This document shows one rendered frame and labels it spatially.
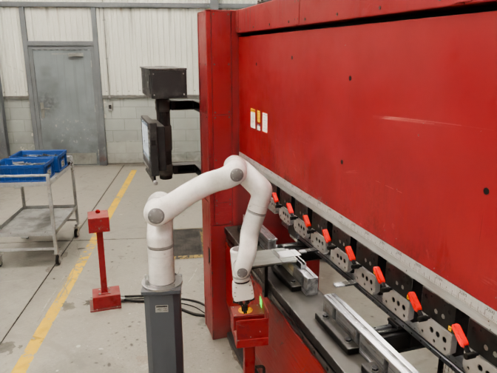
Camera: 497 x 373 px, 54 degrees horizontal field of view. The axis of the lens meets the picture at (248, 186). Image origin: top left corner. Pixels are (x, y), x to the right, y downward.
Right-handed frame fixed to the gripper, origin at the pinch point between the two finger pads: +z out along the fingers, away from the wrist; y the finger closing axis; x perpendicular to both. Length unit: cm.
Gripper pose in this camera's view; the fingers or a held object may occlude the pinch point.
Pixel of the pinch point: (244, 308)
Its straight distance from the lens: 245.0
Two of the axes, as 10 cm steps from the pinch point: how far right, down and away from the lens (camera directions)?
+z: 0.8, 9.6, 2.8
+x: 1.8, 2.6, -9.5
